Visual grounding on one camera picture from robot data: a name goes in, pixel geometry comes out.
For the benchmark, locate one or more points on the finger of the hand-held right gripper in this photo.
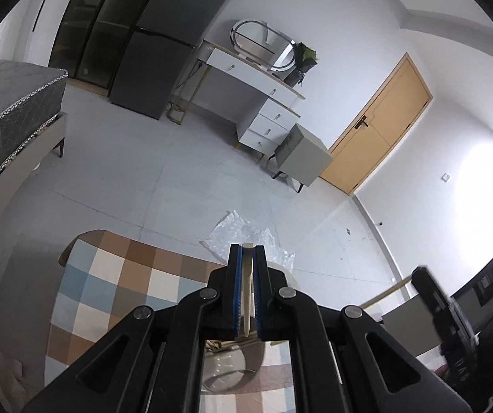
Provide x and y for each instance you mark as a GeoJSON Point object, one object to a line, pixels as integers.
{"type": "Point", "coordinates": [440, 309]}

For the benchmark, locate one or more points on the oval vanity mirror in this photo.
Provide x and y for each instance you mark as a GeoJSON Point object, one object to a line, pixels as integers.
{"type": "Point", "coordinates": [263, 47]}

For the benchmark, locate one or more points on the grey nightstand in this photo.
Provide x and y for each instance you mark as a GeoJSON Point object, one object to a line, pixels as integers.
{"type": "Point", "coordinates": [302, 159]}

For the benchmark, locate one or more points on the white grey utensil holder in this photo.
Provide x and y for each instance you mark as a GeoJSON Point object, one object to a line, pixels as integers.
{"type": "Point", "coordinates": [229, 374]}

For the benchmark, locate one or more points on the tan wooden door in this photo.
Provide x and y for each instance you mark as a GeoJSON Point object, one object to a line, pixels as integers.
{"type": "Point", "coordinates": [375, 133]}

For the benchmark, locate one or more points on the grey side cabinet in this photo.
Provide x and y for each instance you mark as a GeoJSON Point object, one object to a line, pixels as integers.
{"type": "Point", "coordinates": [405, 327]}

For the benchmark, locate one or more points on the dark grey quilted mattress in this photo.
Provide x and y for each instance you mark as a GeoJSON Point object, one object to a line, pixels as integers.
{"type": "Point", "coordinates": [10, 116]}

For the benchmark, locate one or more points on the dark glass door cabinet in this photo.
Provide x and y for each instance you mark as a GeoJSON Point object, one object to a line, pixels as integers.
{"type": "Point", "coordinates": [100, 21]}

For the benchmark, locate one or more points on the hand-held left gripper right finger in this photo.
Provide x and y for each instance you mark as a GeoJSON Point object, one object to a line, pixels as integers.
{"type": "Point", "coordinates": [259, 284]}

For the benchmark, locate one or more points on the clear bubble wrap sheet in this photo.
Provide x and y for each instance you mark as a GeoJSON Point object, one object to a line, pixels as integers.
{"type": "Point", "coordinates": [233, 234]}

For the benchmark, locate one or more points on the white vanity desk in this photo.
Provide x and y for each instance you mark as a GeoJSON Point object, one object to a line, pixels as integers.
{"type": "Point", "coordinates": [263, 112]}

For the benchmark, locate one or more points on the dark grey refrigerator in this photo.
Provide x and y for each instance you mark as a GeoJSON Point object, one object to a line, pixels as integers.
{"type": "Point", "coordinates": [164, 51]}

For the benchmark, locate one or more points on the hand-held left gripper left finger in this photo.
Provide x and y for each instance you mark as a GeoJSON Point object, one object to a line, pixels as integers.
{"type": "Point", "coordinates": [238, 284]}

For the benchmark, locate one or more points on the checked tablecloth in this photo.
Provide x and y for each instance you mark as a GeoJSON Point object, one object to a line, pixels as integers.
{"type": "Point", "coordinates": [113, 292]}

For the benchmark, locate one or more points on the white wardrobe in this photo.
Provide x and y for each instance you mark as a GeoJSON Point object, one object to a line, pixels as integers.
{"type": "Point", "coordinates": [27, 8]}

